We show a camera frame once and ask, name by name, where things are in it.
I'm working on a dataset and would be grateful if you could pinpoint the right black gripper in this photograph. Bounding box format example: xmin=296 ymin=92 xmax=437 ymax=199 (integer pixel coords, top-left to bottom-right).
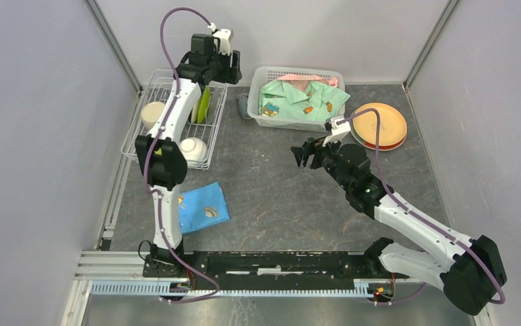
xmin=291 ymin=132 xmax=352 ymax=192

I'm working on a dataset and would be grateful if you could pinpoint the lime green plate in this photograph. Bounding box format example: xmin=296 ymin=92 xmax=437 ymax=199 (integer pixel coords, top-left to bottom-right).
xmin=196 ymin=86 xmax=211 ymax=124

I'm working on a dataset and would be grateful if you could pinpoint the cream plate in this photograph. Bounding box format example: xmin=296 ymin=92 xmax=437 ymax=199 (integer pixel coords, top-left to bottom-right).
xmin=190 ymin=100 xmax=200 ymax=124

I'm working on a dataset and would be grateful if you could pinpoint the green interior mug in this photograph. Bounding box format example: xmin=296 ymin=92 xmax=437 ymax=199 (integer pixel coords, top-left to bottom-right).
xmin=140 ymin=101 xmax=165 ymax=131

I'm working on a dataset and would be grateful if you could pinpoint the white round bowl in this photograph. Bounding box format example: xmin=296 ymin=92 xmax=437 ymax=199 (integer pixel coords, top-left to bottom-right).
xmin=179 ymin=137 xmax=208 ymax=162

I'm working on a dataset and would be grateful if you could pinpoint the red plate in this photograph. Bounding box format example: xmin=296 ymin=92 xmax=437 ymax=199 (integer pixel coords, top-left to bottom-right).
xmin=363 ymin=137 xmax=406 ymax=151

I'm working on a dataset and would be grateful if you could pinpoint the orange plate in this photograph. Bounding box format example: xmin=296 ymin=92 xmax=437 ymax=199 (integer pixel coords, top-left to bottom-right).
xmin=352 ymin=103 xmax=408 ymax=145

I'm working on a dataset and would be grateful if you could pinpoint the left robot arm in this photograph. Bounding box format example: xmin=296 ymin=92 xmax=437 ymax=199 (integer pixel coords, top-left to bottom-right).
xmin=134 ymin=29 xmax=242 ymax=277

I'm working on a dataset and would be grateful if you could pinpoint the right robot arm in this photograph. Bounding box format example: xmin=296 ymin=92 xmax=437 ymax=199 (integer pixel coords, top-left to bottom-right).
xmin=291 ymin=138 xmax=507 ymax=316

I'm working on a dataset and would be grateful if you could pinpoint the white plastic basket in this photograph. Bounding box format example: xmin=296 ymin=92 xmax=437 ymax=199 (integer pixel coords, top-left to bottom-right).
xmin=247 ymin=66 xmax=351 ymax=132

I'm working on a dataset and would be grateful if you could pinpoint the mint green printed shirt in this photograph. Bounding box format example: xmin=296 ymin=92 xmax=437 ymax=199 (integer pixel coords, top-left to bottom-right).
xmin=259 ymin=79 xmax=351 ymax=122

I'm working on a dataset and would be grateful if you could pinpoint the pink cloth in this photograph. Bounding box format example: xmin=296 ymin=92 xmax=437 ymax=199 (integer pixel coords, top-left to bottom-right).
xmin=277 ymin=73 xmax=339 ymax=87

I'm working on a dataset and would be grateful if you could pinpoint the blue folded cloth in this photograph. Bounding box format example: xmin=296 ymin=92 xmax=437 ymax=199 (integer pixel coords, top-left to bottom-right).
xmin=179 ymin=182 xmax=230 ymax=235

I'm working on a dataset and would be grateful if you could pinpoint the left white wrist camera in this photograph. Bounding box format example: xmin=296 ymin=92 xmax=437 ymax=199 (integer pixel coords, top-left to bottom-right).
xmin=207 ymin=22 xmax=234 ymax=56

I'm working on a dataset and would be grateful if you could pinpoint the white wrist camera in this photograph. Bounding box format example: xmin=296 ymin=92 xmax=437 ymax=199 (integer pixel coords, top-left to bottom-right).
xmin=207 ymin=22 xmax=234 ymax=56
xmin=322 ymin=115 xmax=351 ymax=146

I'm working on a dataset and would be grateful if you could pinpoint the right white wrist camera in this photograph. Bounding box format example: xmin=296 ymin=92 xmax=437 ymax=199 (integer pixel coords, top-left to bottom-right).
xmin=322 ymin=115 xmax=351 ymax=146

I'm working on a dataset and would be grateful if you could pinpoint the white wire dish rack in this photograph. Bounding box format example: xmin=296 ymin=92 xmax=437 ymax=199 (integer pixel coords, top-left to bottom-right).
xmin=120 ymin=69 xmax=228 ymax=170

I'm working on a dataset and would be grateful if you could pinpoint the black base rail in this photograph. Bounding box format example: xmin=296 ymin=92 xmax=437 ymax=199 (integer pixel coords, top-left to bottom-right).
xmin=143 ymin=249 xmax=410 ymax=293

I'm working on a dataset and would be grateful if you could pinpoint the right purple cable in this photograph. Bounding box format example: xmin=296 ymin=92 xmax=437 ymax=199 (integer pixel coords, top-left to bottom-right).
xmin=336 ymin=107 xmax=506 ymax=307

